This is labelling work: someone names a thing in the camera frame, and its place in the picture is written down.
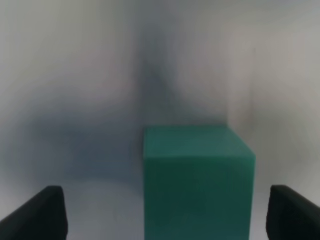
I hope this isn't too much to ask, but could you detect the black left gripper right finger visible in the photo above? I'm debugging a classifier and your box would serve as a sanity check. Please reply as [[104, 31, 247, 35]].
[[266, 185, 320, 240]]

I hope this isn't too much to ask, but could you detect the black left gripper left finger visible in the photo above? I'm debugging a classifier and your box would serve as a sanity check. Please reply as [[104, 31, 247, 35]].
[[0, 186, 68, 240]]

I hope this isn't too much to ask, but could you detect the green cube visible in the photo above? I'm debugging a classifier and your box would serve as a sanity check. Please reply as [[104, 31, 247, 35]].
[[143, 125, 256, 240]]

